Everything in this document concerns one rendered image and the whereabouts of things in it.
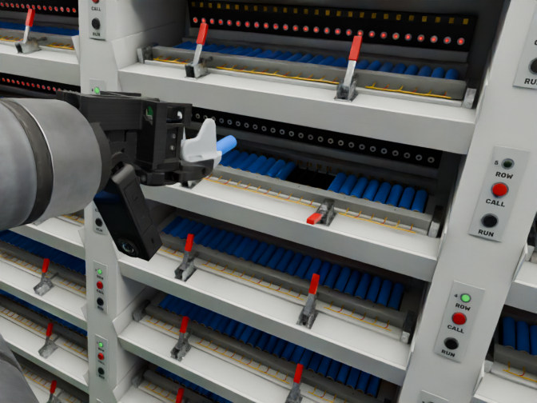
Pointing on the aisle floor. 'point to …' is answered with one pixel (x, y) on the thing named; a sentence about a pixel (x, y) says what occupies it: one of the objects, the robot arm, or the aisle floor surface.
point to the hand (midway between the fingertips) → (205, 157)
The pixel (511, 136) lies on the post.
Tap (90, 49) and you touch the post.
